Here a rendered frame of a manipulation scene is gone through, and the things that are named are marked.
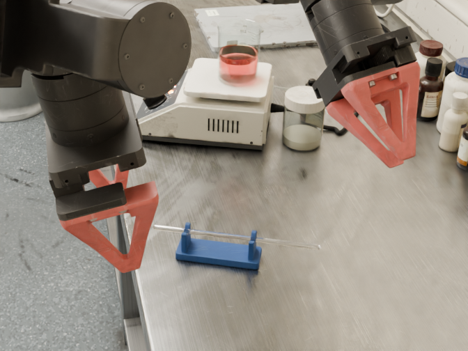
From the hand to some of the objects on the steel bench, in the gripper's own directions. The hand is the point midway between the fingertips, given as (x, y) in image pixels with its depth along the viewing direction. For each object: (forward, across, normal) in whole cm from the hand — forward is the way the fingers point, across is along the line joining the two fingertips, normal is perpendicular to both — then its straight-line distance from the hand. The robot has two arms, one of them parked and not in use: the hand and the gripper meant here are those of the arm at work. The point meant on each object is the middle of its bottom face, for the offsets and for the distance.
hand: (398, 153), depth 69 cm
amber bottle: (0, -42, +29) cm, 50 cm away
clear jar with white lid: (-12, -49, +9) cm, 51 cm away
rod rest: (+1, -31, -12) cm, 34 cm away
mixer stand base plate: (-41, -81, +24) cm, 94 cm away
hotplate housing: (-19, -54, -2) cm, 57 cm away
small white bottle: (-3, -45, +29) cm, 54 cm away
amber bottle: (-10, -52, +31) cm, 62 cm away
